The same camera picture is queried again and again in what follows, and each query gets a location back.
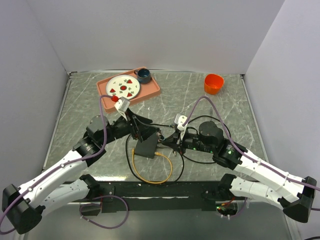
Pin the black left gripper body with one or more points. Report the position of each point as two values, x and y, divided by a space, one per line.
123 127

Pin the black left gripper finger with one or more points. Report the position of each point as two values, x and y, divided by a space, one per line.
145 131
137 119

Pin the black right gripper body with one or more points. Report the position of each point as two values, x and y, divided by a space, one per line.
192 141

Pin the black network switch box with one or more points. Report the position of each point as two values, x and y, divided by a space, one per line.
147 148

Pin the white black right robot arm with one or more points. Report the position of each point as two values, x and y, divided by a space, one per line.
292 194

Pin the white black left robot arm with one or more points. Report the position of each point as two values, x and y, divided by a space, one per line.
25 205

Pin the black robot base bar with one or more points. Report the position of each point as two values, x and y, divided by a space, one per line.
140 196

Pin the white plate with strawberries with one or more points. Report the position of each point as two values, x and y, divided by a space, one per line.
123 86

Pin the dark blue mug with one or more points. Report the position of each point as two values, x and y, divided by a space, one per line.
143 75

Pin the orange plastic cup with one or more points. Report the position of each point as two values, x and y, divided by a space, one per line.
213 83

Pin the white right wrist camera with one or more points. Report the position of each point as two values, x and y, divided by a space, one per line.
181 122

